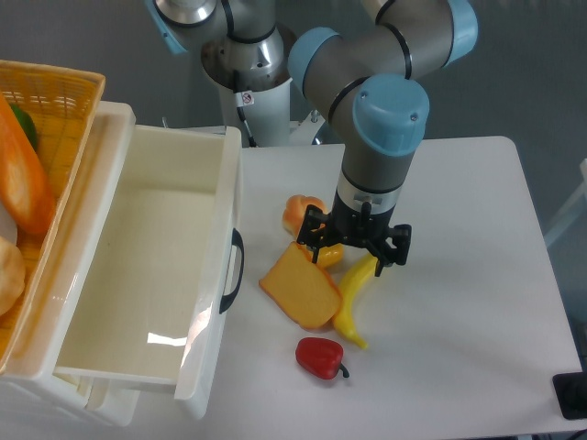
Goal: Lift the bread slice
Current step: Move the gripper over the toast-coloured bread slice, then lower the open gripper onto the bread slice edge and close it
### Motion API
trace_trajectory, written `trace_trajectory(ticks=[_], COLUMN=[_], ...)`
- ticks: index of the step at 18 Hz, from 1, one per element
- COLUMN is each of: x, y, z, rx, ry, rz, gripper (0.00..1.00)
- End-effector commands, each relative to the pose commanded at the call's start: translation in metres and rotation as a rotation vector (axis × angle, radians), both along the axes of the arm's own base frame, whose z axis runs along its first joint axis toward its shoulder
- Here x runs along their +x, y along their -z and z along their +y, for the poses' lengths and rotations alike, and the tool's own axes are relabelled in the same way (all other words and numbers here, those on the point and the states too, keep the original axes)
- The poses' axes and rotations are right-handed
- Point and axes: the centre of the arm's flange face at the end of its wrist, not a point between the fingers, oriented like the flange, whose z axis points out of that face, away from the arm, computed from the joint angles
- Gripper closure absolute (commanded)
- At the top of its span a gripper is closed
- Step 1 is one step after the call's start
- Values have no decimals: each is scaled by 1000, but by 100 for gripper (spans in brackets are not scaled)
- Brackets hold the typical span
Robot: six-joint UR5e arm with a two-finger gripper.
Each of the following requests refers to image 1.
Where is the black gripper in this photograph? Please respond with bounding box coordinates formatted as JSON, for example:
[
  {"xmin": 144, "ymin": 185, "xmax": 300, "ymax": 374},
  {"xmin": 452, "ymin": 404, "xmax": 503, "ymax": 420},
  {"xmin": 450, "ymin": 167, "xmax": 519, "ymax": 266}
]
[{"xmin": 296, "ymin": 187, "xmax": 412, "ymax": 277}]

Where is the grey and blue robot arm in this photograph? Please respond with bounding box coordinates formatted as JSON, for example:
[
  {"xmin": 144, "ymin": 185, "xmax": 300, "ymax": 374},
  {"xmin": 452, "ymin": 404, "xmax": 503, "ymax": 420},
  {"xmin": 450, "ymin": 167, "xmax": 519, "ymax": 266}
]
[{"xmin": 146, "ymin": 1, "xmax": 478, "ymax": 272}]

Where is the toy bread roll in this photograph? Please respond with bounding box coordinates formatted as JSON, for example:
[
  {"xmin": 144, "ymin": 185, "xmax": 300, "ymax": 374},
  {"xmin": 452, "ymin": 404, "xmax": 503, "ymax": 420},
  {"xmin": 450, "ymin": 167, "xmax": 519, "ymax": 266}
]
[{"xmin": 282, "ymin": 194, "xmax": 327, "ymax": 238}]

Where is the toy bread slice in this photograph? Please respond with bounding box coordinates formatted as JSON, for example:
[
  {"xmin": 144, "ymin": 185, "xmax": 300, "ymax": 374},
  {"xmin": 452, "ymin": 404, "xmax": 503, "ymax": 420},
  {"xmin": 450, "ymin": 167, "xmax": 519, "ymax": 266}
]
[{"xmin": 259, "ymin": 242, "xmax": 341, "ymax": 330}]

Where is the yellow toy bell pepper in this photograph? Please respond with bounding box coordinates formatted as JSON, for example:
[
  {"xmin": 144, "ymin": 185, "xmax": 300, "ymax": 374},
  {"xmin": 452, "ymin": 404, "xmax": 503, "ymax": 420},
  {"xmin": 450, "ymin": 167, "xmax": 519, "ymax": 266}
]
[{"xmin": 316, "ymin": 244, "xmax": 344, "ymax": 269}]

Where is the yellow toy banana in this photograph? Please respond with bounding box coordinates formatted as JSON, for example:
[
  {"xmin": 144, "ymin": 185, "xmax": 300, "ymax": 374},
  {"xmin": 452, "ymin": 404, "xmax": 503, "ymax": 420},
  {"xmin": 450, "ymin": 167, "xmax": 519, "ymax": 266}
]
[{"xmin": 332, "ymin": 254, "xmax": 377, "ymax": 349}]

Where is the red toy bell pepper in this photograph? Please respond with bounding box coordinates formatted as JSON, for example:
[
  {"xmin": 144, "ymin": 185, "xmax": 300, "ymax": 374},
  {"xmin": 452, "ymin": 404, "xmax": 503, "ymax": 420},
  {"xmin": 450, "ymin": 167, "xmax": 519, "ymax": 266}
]
[{"xmin": 295, "ymin": 337, "xmax": 349, "ymax": 380}]

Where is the white open plastic drawer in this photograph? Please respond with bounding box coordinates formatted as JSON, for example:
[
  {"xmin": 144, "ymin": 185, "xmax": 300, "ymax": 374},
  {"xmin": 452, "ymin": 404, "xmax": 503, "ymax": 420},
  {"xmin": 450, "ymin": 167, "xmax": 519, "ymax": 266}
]
[{"xmin": 56, "ymin": 126, "xmax": 241, "ymax": 413}]

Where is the black device at table edge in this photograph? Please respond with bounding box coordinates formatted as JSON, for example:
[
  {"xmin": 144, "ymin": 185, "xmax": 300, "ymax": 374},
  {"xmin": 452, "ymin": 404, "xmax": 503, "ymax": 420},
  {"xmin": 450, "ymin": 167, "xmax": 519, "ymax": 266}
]
[{"xmin": 552, "ymin": 372, "xmax": 586, "ymax": 420}]

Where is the orange woven plastic basket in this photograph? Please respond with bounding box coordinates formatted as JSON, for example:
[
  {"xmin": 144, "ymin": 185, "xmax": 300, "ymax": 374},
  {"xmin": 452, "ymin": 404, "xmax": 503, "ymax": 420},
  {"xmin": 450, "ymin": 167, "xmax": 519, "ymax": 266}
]
[{"xmin": 1, "ymin": 60, "xmax": 105, "ymax": 371}]

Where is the orange toy baguette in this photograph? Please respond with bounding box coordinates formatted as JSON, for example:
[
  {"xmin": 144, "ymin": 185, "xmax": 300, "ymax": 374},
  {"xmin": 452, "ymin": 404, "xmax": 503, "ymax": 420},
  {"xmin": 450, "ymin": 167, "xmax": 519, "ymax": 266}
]
[{"xmin": 1, "ymin": 95, "xmax": 56, "ymax": 235}]

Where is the beige toy bun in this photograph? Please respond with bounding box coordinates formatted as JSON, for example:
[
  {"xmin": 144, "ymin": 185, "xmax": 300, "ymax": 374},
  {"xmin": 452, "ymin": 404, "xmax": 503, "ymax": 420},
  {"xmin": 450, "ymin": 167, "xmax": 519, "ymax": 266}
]
[{"xmin": 0, "ymin": 237, "xmax": 26, "ymax": 315}]

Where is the green toy vegetable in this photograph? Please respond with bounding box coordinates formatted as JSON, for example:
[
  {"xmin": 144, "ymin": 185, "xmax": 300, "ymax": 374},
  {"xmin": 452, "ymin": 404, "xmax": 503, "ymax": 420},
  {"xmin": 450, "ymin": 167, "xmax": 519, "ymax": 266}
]
[{"xmin": 10, "ymin": 104, "xmax": 39, "ymax": 151}]

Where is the black drawer handle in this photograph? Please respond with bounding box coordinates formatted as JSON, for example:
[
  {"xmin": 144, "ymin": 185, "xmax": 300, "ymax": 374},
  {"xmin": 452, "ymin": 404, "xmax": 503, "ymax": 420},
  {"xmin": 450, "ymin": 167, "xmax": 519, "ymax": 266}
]
[{"xmin": 219, "ymin": 228, "xmax": 245, "ymax": 314}]

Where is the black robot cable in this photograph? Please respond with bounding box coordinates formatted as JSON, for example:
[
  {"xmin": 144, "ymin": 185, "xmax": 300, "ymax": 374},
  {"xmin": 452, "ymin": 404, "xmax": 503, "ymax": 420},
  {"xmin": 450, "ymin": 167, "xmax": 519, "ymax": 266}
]
[{"xmin": 232, "ymin": 71, "xmax": 259, "ymax": 149}]

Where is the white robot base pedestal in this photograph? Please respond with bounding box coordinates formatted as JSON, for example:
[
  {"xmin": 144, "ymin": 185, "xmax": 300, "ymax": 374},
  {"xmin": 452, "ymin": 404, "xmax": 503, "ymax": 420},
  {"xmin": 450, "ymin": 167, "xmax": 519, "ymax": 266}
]
[{"xmin": 199, "ymin": 25, "xmax": 299, "ymax": 149}]

